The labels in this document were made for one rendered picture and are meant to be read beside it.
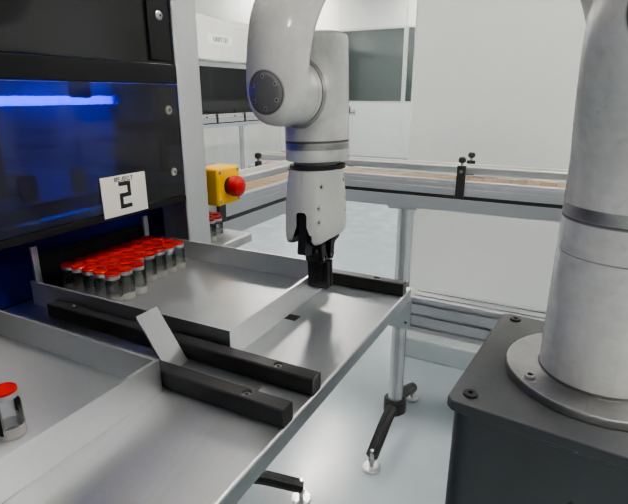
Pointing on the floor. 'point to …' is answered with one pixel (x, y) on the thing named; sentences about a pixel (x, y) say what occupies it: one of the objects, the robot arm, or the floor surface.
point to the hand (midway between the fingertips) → (320, 272)
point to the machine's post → (180, 221)
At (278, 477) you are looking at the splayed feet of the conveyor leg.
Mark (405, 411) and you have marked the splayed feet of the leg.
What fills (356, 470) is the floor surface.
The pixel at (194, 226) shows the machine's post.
